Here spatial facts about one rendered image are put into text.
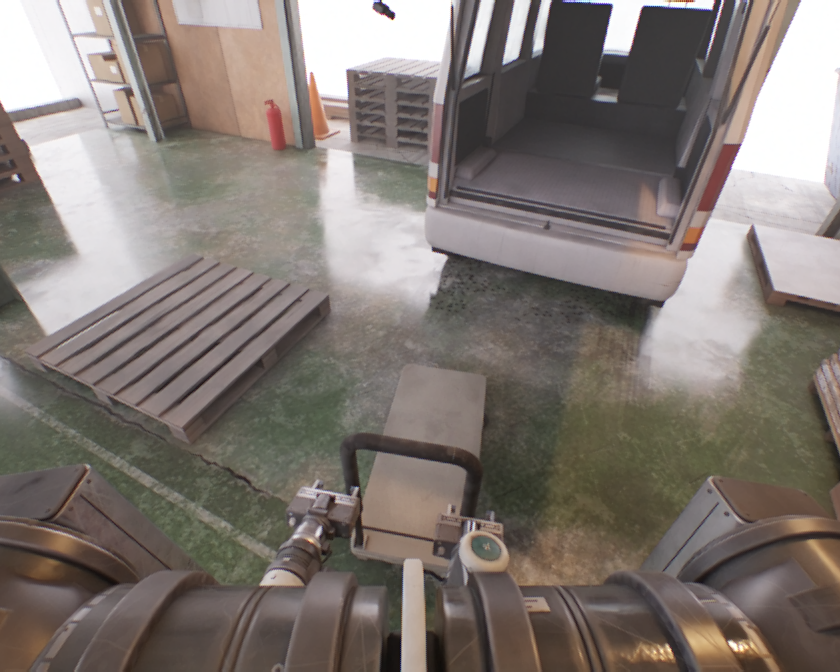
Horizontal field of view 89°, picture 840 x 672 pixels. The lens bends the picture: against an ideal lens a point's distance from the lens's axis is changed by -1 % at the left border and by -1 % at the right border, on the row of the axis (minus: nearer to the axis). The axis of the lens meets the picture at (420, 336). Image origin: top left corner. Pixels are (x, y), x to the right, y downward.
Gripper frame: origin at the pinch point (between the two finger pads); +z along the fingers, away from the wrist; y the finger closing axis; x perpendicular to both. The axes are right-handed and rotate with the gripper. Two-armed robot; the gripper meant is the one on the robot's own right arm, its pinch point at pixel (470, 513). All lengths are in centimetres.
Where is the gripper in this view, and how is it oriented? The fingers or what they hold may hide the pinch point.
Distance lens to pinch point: 106.2
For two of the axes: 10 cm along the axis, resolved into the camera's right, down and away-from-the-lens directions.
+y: -9.8, -1.3, 1.2
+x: -0.8, 9.4, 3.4
